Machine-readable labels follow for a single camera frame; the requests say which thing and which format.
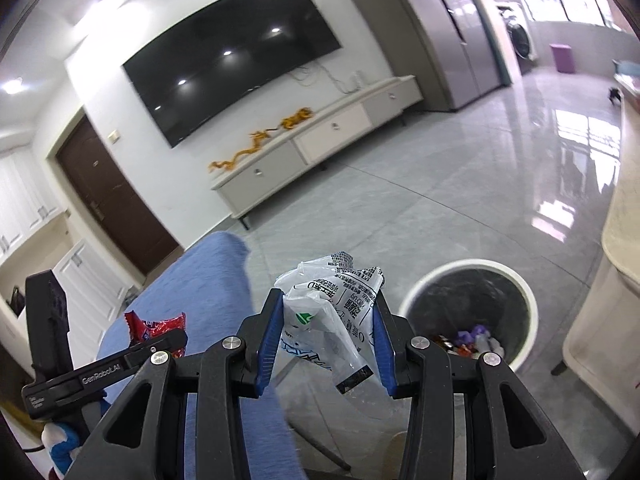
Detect black bag on shelf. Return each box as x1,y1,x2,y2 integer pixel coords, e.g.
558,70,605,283
8,286,26,316

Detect grey double door refrigerator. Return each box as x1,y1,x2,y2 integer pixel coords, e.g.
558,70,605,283
352,0,512,112

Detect white wall cabinets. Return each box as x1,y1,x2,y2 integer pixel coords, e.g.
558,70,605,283
1,148,137,366

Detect brown entrance door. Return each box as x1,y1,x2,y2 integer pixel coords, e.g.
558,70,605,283
56,117,178,275

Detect golden tiger ornament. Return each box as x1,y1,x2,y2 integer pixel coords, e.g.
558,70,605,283
280,107,314,130

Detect white tissue paper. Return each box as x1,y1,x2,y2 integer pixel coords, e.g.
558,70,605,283
474,332,504,358

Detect washing machine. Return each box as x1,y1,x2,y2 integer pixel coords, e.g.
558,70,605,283
502,10,535,75

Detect white TV cabinet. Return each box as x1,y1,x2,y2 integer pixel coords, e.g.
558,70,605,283
212,76,423,219

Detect golden dragon ornament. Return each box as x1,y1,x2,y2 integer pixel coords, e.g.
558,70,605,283
207,128,280,174

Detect red triangular snack bag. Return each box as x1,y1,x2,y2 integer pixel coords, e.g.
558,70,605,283
125,311,186,344

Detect beige marble counter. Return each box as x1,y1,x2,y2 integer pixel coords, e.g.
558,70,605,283
562,103,640,434

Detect white printed plastic bag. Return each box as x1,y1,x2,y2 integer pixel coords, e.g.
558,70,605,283
274,252,392,419

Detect blue fluffy rug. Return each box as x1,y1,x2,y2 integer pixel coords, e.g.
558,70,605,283
72,232,305,479

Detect wall mounted black television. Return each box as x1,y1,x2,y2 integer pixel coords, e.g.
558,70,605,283
124,0,342,146

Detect purple plastic wrapper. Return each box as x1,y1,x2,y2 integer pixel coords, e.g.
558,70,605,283
454,325,491,356

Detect white round trash bin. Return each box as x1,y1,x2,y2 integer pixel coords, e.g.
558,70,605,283
398,259,539,370

